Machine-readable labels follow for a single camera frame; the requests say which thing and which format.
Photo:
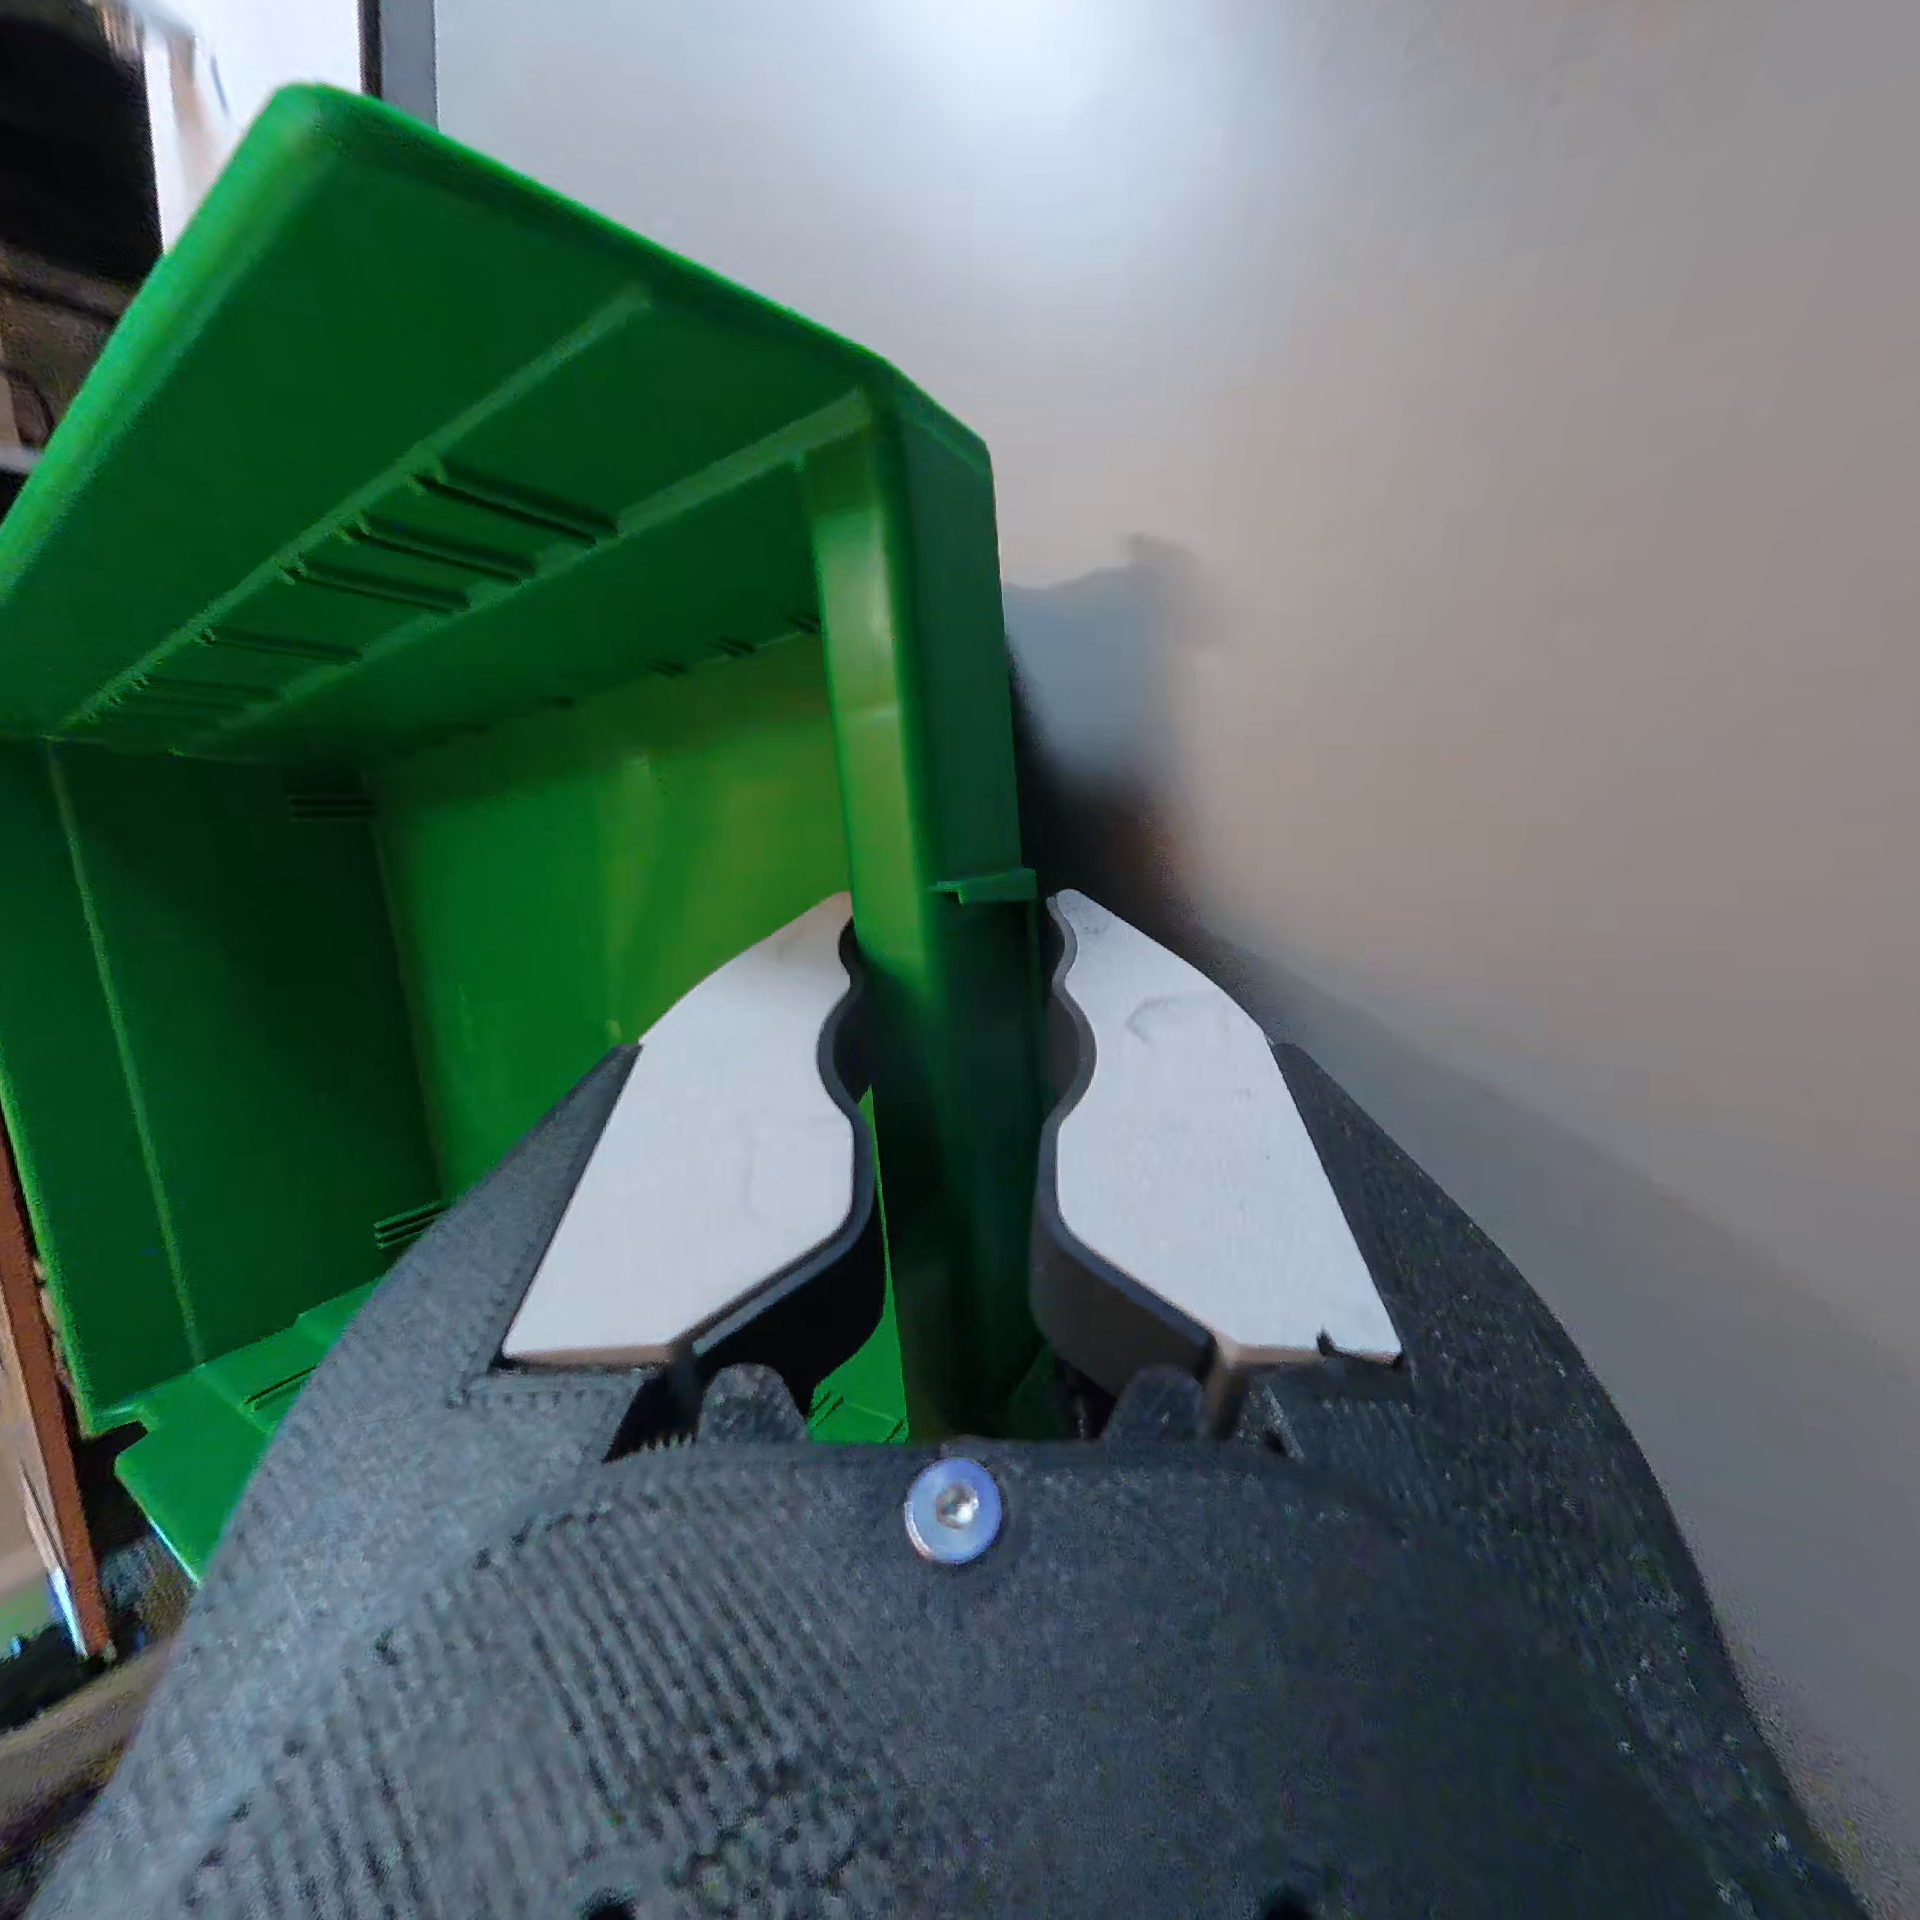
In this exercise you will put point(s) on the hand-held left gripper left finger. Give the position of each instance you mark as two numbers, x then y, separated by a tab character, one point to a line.
707	1152

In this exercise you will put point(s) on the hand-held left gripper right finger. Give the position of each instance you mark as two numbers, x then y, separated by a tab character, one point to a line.
1199	1169

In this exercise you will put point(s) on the green plastic bin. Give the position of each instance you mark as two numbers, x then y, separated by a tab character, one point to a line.
450	378

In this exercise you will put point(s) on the grey desk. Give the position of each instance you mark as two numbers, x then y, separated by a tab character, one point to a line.
1424	452

